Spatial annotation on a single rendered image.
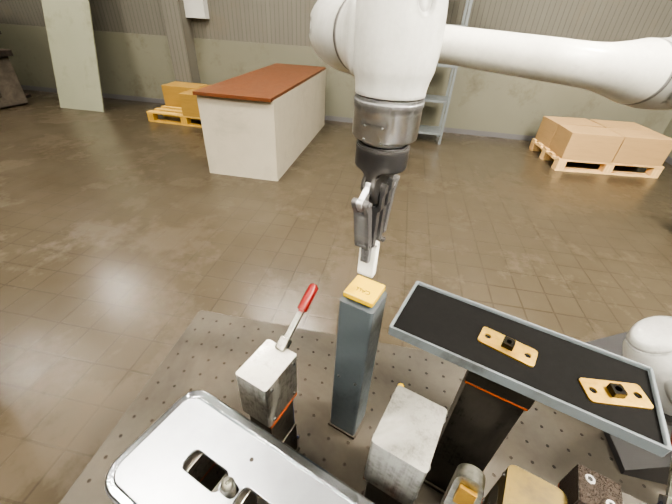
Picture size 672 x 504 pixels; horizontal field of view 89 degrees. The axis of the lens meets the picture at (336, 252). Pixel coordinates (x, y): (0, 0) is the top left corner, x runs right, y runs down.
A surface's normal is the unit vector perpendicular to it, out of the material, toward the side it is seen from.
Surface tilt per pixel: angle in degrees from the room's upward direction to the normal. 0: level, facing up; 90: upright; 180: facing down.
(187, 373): 0
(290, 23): 90
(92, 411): 0
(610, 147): 90
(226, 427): 0
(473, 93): 90
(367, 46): 91
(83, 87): 75
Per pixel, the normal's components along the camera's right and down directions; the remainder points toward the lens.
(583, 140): -0.12, 0.57
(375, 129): -0.50, 0.48
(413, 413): 0.05, -0.81
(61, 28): -0.17, 0.33
